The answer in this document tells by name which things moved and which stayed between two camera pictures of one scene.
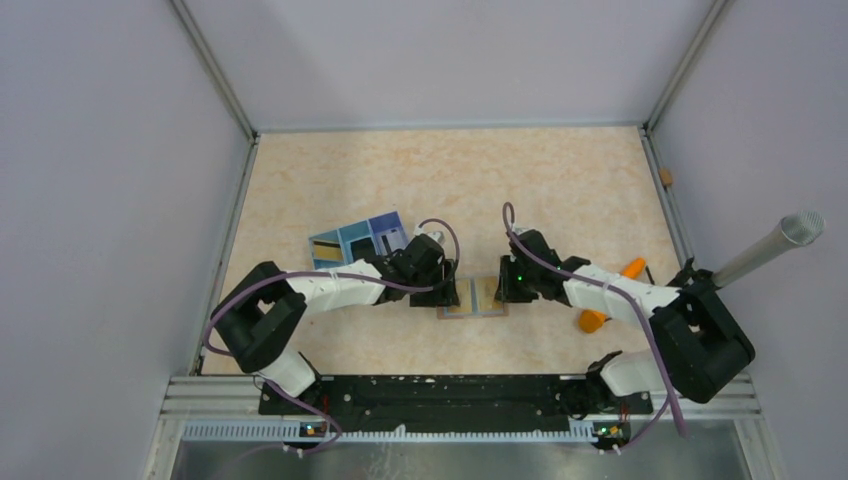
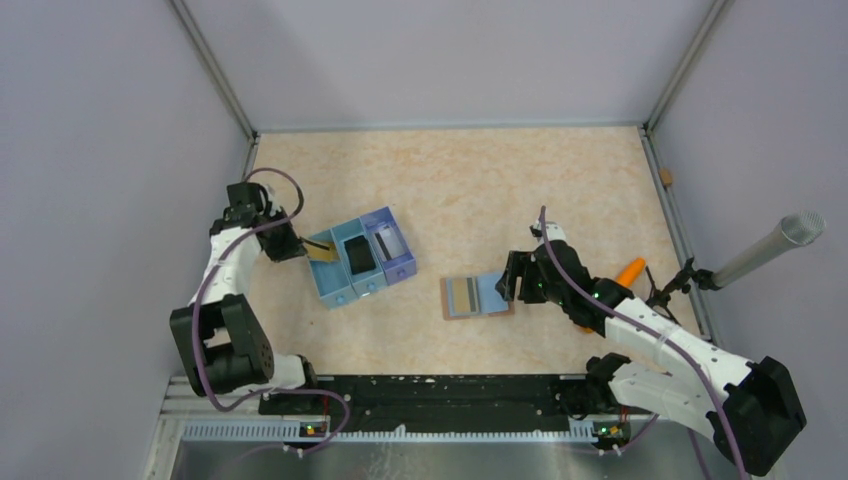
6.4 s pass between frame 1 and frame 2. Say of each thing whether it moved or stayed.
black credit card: stayed
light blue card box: moved
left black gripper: moved
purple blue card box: stayed
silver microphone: stayed
